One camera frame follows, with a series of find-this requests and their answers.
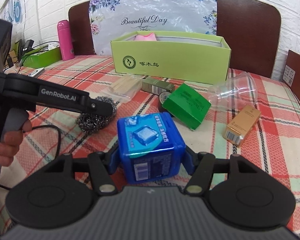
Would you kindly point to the bright green box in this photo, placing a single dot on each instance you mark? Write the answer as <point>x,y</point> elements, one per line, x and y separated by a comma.
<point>187,105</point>

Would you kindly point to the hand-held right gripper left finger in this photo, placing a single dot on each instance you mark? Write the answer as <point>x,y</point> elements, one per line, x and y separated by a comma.
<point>113,160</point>

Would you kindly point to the small white box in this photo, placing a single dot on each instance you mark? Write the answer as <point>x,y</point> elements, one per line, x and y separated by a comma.
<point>53,47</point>

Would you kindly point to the blue gum container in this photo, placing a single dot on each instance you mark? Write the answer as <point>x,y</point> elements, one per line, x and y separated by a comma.
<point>145,140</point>

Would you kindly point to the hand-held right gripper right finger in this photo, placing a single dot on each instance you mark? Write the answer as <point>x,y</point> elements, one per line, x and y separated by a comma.
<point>188,161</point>

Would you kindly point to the round green tin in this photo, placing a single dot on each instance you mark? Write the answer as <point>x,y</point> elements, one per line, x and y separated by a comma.
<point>163,97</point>

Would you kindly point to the pink thermos bottle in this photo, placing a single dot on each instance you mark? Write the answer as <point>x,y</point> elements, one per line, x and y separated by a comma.
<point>65,42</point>

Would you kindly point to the pink cloth item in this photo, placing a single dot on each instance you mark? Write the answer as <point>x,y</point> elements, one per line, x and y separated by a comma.
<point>146,37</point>

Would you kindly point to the person's left hand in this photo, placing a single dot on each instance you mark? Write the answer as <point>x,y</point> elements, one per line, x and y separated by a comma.
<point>6,152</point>

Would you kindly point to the gold cardboard box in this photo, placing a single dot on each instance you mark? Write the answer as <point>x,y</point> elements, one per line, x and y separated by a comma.
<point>242,125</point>

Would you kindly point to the plaid bedsheet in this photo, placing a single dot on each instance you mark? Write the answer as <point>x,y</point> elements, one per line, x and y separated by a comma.
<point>265,155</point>

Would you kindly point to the small green open box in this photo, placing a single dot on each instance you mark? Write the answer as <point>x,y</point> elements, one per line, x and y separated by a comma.
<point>42,58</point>

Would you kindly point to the black charger adapter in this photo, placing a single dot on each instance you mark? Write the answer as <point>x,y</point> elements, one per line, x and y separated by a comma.
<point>28,45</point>

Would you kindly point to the olive green small box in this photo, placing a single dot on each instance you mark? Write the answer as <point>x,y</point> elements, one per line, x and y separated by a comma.
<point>157,85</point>

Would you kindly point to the floral plastic-wrapped bedding package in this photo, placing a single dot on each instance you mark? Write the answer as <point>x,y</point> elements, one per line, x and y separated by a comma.
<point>165,10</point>

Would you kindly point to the brown cardboard box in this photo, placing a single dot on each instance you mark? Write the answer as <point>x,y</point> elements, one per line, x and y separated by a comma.
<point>297,77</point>

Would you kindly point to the bag of toothpicks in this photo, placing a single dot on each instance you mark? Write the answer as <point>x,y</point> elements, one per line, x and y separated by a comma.
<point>125,85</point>

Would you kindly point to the brown wooden headboard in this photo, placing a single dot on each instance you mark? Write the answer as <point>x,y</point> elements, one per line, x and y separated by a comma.
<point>245,30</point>

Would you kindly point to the clear plastic cup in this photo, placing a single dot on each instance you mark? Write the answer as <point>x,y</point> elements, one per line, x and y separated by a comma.
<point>230,90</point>

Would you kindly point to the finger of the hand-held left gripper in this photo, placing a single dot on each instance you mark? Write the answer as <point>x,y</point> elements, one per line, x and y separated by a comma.
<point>102,107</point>

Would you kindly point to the large light green box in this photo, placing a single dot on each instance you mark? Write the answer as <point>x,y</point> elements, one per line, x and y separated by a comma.
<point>177,60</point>

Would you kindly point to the steel wool scrubber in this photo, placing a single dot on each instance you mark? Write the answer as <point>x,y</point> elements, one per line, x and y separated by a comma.
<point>90,122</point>

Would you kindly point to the blue wall sticker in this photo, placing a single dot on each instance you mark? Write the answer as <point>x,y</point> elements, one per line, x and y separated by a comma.
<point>17,11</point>

